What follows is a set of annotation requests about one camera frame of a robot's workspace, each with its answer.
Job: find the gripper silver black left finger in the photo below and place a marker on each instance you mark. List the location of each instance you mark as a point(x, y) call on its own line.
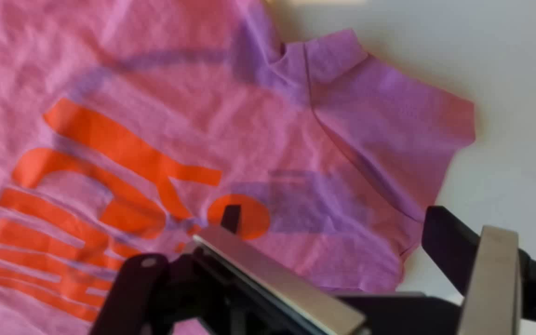
point(280, 280)

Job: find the gripper silver black right finger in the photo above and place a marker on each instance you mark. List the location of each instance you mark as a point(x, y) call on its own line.
point(492, 280)

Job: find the pink t-shirt orange print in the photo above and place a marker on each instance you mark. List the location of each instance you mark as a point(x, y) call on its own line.
point(157, 75)

